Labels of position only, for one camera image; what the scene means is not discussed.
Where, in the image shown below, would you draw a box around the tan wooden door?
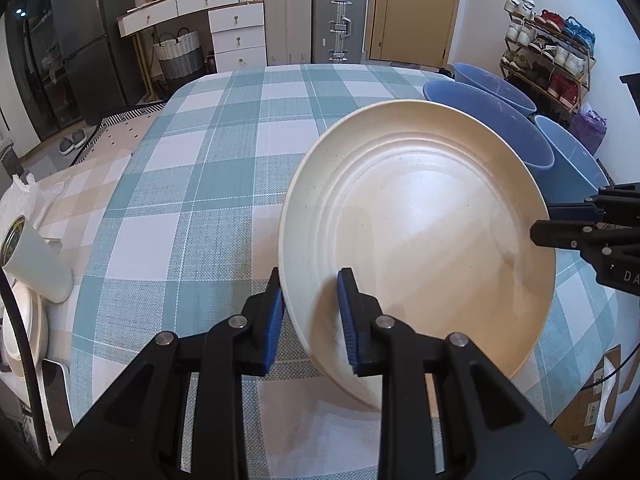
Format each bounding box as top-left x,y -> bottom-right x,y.
363,0 -> 464,64

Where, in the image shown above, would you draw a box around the white thermos cup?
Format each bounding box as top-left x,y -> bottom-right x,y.
0,215 -> 75,304

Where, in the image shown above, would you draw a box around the purple bag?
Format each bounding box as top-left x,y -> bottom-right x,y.
570,109 -> 608,157

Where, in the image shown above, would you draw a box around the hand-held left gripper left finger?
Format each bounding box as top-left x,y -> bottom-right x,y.
47,266 -> 288,480

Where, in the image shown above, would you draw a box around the white round dish stack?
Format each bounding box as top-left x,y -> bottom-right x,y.
0,280 -> 50,378

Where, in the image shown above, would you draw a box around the white vanity desk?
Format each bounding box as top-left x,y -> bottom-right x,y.
117,0 -> 267,73

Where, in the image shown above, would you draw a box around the wooden shoe rack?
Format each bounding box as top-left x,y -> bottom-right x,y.
501,7 -> 597,111

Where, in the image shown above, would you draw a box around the rows of shelved shoes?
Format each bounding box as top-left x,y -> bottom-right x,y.
502,0 -> 597,106

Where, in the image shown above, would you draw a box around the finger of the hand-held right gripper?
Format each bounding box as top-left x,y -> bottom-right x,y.
530,220 -> 640,261
547,185 -> 640,226

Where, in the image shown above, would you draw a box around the grey refrigerator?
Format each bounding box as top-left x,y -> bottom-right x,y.
50,0 -> 147,126

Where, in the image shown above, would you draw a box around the printed cardboard box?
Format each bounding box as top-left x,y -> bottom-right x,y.
551,342 -> 632,450

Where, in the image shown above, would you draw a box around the beige suitcase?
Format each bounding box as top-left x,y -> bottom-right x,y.
262,0 -> 314,67

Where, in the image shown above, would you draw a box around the white plastic bag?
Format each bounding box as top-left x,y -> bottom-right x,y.
0,172 -> 66,231

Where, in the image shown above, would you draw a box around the blue bowl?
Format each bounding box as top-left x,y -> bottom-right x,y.
423,80 -> 556,206
532,115 -> 612,206
452,62 -> 538,117

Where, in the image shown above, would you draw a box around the teal checked tablecloth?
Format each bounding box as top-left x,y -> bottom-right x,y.
65,64 -> 624,480

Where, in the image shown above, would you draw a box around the beige checked cloth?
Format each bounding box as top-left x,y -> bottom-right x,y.
20,152 -> 133,281

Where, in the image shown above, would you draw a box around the black cable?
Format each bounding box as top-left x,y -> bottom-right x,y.
0,272 -> 53,466

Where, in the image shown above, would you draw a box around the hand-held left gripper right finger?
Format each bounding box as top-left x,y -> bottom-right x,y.
336,268 -> 581,480

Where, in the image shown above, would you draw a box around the dark glass cabinet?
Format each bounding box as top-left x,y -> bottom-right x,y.
4,0 -> 86,138

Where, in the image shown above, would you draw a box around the silver suitcase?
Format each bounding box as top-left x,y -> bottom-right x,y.
311,0 -> 369,65

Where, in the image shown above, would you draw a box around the woven laundry basket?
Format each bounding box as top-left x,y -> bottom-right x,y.
152,27 -> 204,81

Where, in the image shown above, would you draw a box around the black white patterned rug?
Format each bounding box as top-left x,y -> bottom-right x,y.
75,104 -> 167,163

